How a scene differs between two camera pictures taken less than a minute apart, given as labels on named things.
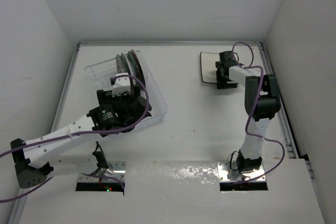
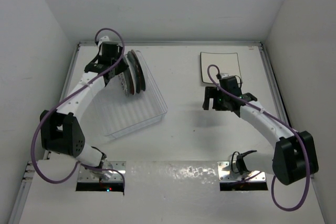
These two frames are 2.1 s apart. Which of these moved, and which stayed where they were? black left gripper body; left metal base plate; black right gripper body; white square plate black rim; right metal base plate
Moved: black right gripper body; black left gripper body
Stayed: right metal base plate; left metal base plate; white square plate black rim
